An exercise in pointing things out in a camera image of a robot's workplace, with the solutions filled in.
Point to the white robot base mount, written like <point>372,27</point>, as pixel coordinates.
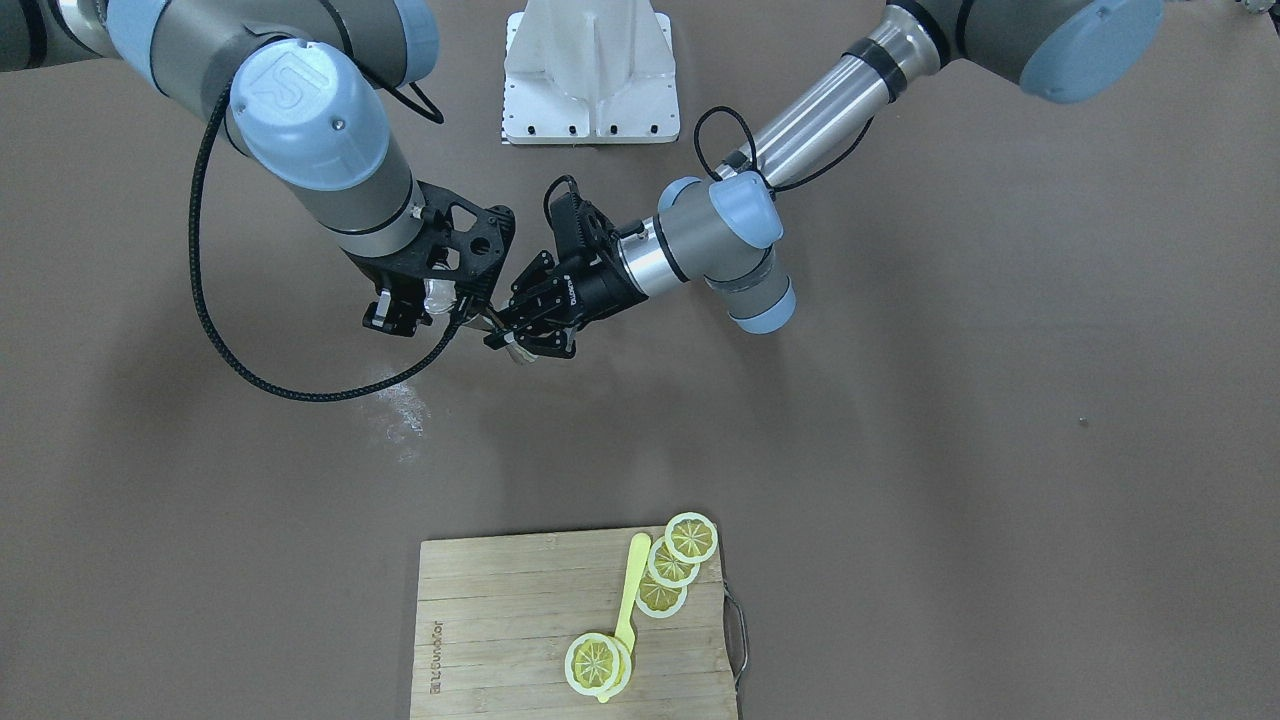
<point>589,72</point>

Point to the lemon slice row middle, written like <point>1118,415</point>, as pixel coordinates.
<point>664,567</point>

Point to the yellow plastic knife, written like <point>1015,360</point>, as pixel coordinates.
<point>638,550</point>

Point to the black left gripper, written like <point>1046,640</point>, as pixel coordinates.
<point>597,287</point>

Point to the clear glass shaker cup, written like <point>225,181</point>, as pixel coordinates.
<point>440,299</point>

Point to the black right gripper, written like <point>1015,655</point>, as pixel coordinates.
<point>391,308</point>

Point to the steel jigger measuring cup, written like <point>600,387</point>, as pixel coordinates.
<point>498,335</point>

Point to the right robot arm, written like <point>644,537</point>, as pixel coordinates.
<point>294,85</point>

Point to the lemon slice row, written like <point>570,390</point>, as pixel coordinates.
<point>659,601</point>
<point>664,567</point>

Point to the lemon slice row inner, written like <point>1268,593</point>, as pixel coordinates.
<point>659,601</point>

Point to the lemon slice row end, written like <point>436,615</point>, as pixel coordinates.
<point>691,537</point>

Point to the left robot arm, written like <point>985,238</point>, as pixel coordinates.
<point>723,227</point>

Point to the wooden cutting board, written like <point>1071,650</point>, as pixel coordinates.
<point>495,617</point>

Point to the lemon slice top of pair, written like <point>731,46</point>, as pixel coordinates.
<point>593,664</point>

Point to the lemon slice under pair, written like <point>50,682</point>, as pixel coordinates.
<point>626,671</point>

